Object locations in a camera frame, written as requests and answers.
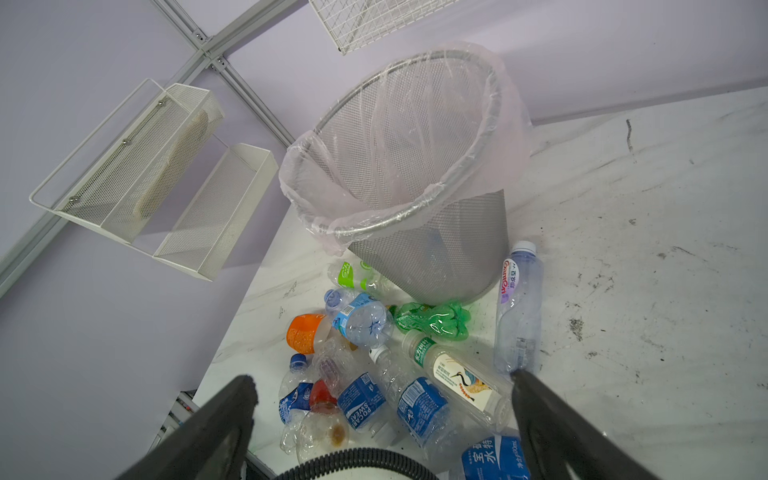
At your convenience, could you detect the orange label bottle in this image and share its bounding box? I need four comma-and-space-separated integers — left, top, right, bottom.
285, 313, 332, 355

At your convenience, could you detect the white mesh lower shelf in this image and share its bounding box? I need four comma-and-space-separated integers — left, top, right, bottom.
153, 143, 278, 281

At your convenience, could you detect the clear plastic bin liner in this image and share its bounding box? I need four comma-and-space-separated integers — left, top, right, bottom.
279, 42, 532, 255

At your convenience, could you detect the white crane label bottle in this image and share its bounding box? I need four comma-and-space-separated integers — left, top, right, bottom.
401, 331, 513, 433

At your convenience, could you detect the small blue label bottle left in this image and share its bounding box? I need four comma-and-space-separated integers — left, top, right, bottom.
278, 353, 314, 454

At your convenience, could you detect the crushed green bottle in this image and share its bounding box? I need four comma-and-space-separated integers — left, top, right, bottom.
389, 301, 471, 342

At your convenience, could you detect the white wire wall basket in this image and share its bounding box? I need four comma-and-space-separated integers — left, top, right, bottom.
309, 0, 456, 55

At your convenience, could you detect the Pocari Sweat blue bottle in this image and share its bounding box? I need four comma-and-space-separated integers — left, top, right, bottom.
448, 435, 531, 480

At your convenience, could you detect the tall clear purple-label bottle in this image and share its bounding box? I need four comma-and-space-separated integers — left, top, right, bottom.
493, 240, 543, 375

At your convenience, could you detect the white mesh shelf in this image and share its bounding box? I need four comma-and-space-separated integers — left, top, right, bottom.
29, 79, 224, 244
153, 143, 278, 281

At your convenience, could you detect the white mesh upper shelf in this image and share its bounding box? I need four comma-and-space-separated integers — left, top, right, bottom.
29, 79, 224, 244

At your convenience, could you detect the clear bottle green label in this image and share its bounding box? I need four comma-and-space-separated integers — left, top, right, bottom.
326, 259, 391, 294

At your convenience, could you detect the grey mesh waste bin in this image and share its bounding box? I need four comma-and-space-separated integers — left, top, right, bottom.
342, 187, 508, 304

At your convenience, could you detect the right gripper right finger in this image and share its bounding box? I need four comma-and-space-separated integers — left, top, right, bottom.
510, 370, 656, 479

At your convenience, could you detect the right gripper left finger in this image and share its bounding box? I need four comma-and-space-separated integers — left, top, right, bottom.
119, 375, 258, 479

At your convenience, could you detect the black corrugated right cable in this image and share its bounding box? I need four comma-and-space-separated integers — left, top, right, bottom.
272, 447, 440, 480

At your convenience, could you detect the clear bottle light-blue label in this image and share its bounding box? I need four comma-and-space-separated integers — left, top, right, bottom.
324, 288, 394, 349

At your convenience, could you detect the red cap round bottle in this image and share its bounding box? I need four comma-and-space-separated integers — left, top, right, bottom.
296, 380, 350, 463

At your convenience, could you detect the beige cloth in shelf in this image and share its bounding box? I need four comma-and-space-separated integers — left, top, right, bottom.
133, 111, 209, 219

